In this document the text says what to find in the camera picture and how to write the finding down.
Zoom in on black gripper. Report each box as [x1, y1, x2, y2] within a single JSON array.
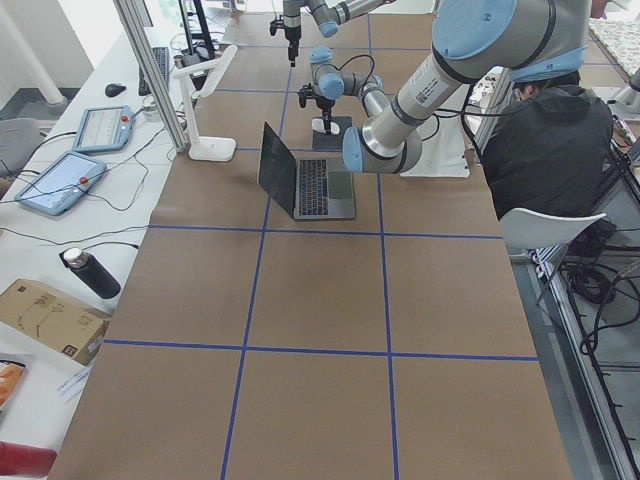
[[269, 14, 302, 67], [297, 83, 335, 122]]

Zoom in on black mouse pad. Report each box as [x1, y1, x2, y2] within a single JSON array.
[[311, 116, 352, 151]]

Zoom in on grey laptop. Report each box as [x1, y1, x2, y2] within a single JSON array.
[[258, 124, 356, 220]]

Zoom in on white desk lamp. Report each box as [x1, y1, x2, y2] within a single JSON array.
[[173, 44, 238, 162]]

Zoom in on white computer mouse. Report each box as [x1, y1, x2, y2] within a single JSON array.
[[311, 117, 341, 135]]

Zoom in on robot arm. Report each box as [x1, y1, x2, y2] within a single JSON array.
[[269, 0, 394, 67], [310, 0, 591, 174]]

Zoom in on black desktop mouse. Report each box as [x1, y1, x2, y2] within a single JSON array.
[[104, 83, 127, 98]]

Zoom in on black keyboard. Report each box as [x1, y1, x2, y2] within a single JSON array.
[[137, 46, 171, 97]]

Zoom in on far blue teach pendant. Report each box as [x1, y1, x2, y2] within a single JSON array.
[[72, 105, 134, 154]]

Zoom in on blue teach pendant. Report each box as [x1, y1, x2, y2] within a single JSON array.
[[14, 151, 107, 216], [72, 105, 134, 154]]

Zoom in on seated person in black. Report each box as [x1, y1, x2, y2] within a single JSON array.
[[479, 69, 619, 221]]

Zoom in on white chair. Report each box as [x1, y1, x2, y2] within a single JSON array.
[[499, 208, 606, 304]]

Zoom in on near blue teach pendant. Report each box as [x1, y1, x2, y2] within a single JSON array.
[[14, 151, 107, 216]]

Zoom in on black water bottle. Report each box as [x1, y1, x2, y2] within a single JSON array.
[[59, 248, 121, 299]]

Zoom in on cardboard box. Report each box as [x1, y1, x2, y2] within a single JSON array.
[[1, 279, 111, 366]]

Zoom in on aluminium frame post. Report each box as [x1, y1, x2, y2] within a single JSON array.
[[113, 0, 187, 153]]

